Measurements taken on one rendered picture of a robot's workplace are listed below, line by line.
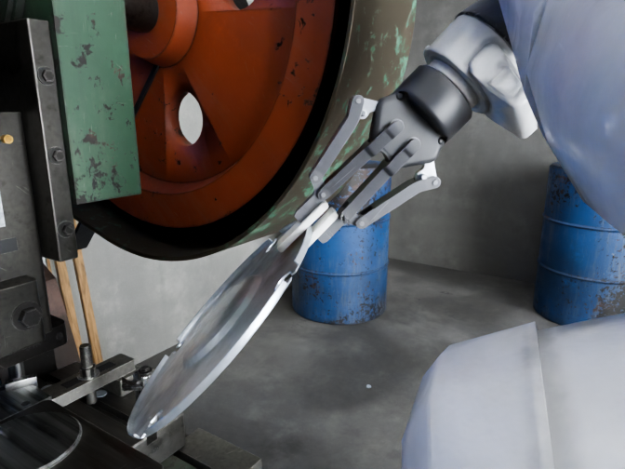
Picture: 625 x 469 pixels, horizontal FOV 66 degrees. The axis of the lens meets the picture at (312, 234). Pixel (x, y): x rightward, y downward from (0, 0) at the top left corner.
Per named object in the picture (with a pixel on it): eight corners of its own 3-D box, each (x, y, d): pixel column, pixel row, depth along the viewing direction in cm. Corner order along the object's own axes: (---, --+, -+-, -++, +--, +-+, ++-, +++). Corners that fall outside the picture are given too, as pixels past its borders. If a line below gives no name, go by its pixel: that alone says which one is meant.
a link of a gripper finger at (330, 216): (331, 206, 52) (336, 210, 53) (287, 250, 53) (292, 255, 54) (334, 211, 50) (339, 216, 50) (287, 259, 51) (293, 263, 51)
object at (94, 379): (150, 381, 85) (144, 328, 83) (58, 433, 72) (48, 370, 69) (128, 371, 89) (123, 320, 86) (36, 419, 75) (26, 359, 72)
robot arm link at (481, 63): (445, 22, 51) (407, 60, 52) (495, -5, 39) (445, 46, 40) (517, 108, 54) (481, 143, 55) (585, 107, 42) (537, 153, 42)
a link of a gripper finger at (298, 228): (329, 207, 49) (324, 202, 49) (281, 253, 50) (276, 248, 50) (326, 201, 52) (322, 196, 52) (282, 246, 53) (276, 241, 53)
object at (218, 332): (101, 452, 54) (96, 448, 54) (229, 275, 74) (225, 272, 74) (212, 417, 34) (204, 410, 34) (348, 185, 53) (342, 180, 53)
